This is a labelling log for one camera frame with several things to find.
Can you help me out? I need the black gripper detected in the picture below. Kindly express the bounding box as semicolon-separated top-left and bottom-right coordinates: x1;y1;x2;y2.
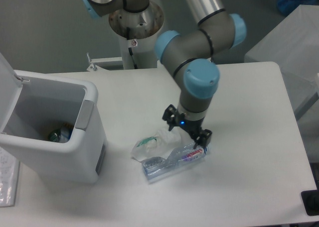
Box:
162;105;212;149

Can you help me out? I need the white plastic bag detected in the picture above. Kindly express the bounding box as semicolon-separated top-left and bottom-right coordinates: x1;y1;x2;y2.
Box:
131;127;193;162

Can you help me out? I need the clear plastic water bottle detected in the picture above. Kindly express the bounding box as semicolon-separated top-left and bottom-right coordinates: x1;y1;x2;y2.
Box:
142;143;210;184

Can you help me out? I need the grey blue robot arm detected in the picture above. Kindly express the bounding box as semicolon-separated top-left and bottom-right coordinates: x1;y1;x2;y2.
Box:
82;0;247;147

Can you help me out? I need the green bottle inside can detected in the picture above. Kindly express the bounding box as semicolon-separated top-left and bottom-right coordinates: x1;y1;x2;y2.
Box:
48;123;74;143

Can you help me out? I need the white trash can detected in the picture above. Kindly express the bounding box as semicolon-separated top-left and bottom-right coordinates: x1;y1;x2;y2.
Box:
0;57;107;183

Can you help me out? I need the white side table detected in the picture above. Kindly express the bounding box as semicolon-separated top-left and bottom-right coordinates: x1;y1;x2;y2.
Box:
244;5;319;163

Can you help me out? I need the black device at edge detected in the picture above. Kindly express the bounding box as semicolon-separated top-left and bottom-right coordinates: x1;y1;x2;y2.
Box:
301;190;319;216

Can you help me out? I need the paper sheet in sleeve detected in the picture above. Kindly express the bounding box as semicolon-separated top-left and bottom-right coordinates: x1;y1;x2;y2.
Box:
0;148;20;208

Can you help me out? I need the white pedestal foot bracket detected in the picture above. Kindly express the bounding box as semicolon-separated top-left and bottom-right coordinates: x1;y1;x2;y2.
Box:
86;52;124;72

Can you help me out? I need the black cable on pedestal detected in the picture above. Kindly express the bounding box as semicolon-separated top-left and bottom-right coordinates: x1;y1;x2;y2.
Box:
126;26;139;70

